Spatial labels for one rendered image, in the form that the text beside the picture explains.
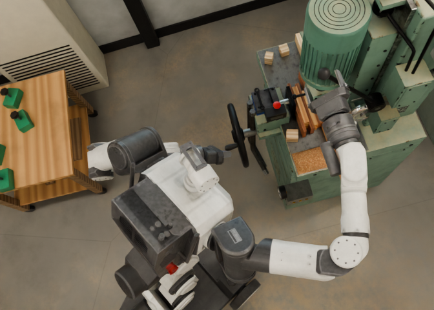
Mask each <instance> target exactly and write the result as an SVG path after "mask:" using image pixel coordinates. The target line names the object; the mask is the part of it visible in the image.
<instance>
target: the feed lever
mask: <svg viewBox="0 0 434 310"><path fill-rule="evenodd" d="M318 77H319V79H321V80H327V79H329V80H331V81H332V82H334V83H336V84H337V85H339V84H338V80H337V78H336V77H334V76H332V75H331V73H330V70H329V69H328V68H321V69H320V70H319V71H318ZM348 86H349V85H348ZM348 88H349V89H350V92H352V93H354V94H356V95H358V96H360V97H361V98H363V99H364V102H365V104H366V107H367V109H368V111H369V112H378V111H380V110H382V109H383V108H385V106H386V105H389V101H384V98H383V97H382V94H381V93H380V92H375V93H372V94H370V95H368V96H367V95H365V94H363V93H361V92H360V91H358V90H357V89H355V88H353V87H351V86H349V87H348Z"/></svg>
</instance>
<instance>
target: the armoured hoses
mask: <svg viewBox="0 0 434 310"><path fill-rule="evenodd" d="M252 105H253V101H252V100H249V101H248V102H247V128H248V129H249V128H250V130H252V131H254V130H255V128H256V127H255V120H254V115H255V113H256V110H255V109H253V108H252ZM247 139H248V142H249V144H250V148H251V152H252V153H253V154H254V157H255V158H256V160H257V162H258V164H259V166H260V167H261V169H262V171H263V173H264V174H265V175H267V174H269V171H268V170H267V168H266V166H267V165H266V163H265V161H264V159H263V158H262V155H261V154H260V152H259V150H258V148H257V147H256V145H255V144H256V135H254V136H249V137H247Z"/></svg>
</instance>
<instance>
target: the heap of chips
mask: <svg viewBox="0 0 434 310"><path fill-rule="evenodd" d="M292 157H293V160H294V164H295V166H296V169H297V172H298V175H300V174H304V173H307V172H312V171H316V170H319V169H323V168H326V167H327V165H326V161H325V159H324V156H323V154H322V150H321V148H320V147H315V148H313V149H308V150H304V151H301V152H296V153H294V154H292Z"/></svg>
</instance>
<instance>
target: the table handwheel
mask: <svg viewBox="0 0 434 310"><path fill-rule="evenodd" d="M227 109H228V113H229V117H230V120H231V125H232V131H231V133H232V138H233V140H234V142H235V143H237V144H238V151H239V154H240V158H241V161H242V165H243V166H244V167H245V168H247V167H248V166H249V159H248V156H247V151H246V148H245V143H244V140H245V138H247V137H249V136H254V135H257V131H256V129H255V130H254V131H252V130H250V128H249V129H244V130H243V129H242V128H240V124H239V121H238V117H237V115H236V111H235V108H234V105H233V104H232V103H229V104H228V105H227Z"/></svg>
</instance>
